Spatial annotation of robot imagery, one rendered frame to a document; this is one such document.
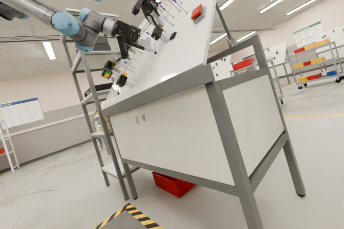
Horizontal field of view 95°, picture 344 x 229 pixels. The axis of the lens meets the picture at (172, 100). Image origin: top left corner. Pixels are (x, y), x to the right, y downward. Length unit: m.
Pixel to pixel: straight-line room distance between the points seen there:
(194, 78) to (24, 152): 8.07
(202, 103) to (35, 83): 8.14
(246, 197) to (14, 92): 8.40
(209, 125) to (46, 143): 7.85
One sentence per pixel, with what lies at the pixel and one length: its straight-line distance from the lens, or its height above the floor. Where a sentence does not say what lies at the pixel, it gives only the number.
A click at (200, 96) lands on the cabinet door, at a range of 0.62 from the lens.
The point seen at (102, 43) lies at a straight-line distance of 1.93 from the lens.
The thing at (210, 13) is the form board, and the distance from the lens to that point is 0.74.
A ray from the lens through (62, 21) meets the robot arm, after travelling 0.74.
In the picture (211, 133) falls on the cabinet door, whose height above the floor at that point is 0.61.
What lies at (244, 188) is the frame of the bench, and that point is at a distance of 0.69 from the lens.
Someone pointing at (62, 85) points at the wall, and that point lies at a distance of 8.38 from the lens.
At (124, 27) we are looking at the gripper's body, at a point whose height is 1.17.
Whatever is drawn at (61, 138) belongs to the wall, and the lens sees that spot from 8.18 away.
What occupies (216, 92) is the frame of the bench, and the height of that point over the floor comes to 0.76.
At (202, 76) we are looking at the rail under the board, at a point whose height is 0.83.
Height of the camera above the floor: 0.78
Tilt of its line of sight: 1 degrees down
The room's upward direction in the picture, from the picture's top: 17 degrees counter-clockwise
